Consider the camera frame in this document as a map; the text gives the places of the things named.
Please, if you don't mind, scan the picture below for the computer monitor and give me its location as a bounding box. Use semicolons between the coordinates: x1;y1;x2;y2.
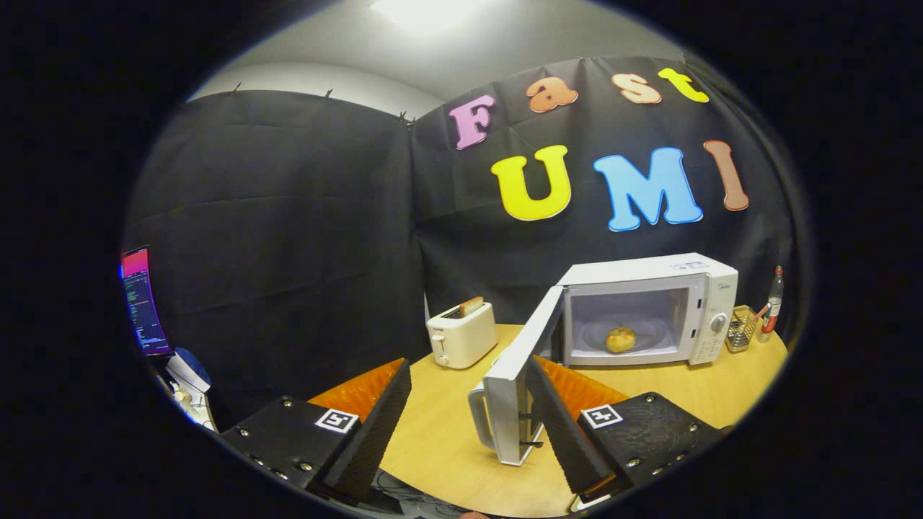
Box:
120;246;174;358

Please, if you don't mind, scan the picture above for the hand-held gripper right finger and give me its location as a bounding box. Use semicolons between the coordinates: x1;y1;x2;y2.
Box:
525;355;725;509

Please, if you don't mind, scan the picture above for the black backdrop cloth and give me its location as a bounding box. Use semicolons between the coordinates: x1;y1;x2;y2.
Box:
123;54;801;433

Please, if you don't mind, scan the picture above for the metal wire basket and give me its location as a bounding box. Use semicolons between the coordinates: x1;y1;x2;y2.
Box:
725;305;758;353

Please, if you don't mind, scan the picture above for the white and blue object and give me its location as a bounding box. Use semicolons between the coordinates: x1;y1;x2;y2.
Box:
164;347;217;432

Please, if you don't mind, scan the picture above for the cream white toaster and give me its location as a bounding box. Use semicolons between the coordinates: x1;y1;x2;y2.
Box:
425;302;498;370

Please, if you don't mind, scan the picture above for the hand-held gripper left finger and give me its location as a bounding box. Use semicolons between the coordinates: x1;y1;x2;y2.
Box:
216;358;413;505

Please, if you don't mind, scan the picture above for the white microwave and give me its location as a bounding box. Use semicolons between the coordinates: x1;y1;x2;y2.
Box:
467;252;739;467

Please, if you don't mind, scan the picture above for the clear bottle with red label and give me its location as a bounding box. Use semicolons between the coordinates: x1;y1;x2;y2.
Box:
757;266;785;343

